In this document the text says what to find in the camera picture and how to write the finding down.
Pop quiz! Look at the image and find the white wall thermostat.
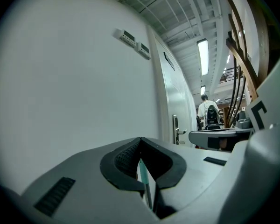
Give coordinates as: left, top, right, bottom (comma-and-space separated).
136, 41, 152, 61
112, 28, 137, 49

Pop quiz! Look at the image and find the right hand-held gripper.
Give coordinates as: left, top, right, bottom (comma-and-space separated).
234, 52, 280, 138

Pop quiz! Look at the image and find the teal mop with metal handle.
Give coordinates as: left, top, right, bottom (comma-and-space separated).
138, 158, 154, 211

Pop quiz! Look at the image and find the metal door handle lock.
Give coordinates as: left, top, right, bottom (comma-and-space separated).
172, 114, 188, 146

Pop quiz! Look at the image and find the white door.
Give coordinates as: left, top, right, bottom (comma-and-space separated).
151, 31, 198, 147

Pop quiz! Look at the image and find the long ceiling light panel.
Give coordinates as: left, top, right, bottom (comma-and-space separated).
196, 38, 210, 77

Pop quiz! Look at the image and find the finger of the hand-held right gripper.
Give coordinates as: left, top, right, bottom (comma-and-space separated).
188, 128, 253, 152

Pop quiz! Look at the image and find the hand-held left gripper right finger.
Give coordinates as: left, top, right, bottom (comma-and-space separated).
140, 137, 234, 224

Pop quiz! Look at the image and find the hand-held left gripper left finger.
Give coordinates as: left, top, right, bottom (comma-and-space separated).
20, 136, 160, 224

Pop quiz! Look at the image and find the dark wooden furniture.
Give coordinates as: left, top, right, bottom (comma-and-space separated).
224, 0, 272, 128

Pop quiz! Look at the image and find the black door plate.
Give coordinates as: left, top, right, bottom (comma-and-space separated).
163, 51, 176, 71

